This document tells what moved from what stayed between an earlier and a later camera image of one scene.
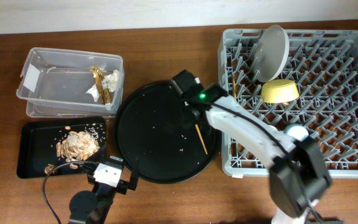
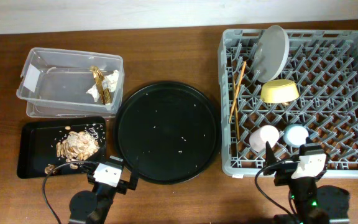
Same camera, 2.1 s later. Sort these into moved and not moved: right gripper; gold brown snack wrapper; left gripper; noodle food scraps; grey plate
Moved: right gripper
Not moved: grey plate; gold brown snack wrapper; noodle food scraps; left gripper
